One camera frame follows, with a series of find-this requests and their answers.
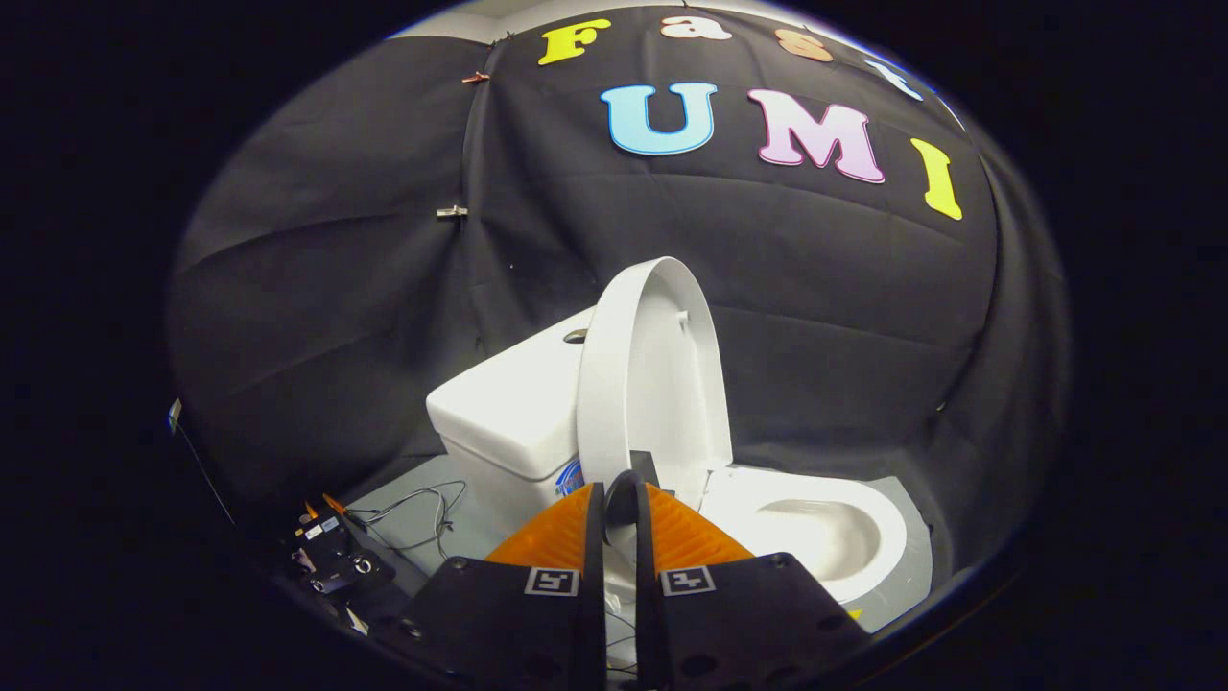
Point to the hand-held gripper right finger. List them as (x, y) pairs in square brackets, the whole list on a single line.
[(645, 595)]

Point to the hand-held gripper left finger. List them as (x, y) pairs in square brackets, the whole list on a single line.
[(595, 576)]

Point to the round black lid tab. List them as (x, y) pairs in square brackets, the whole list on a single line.
[(622, 489)]

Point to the white toilet lid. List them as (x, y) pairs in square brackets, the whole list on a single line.
[(652, 384)]

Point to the white toilet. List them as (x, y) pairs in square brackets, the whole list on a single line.
[(508, 413)]

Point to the black device with orange parts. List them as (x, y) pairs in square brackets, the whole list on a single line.
[(336, 552)]

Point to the black backdrop cloth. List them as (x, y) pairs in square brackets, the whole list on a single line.
[(815, 288)]

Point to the silver metal clip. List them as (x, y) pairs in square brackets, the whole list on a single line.
[(451, 211)]

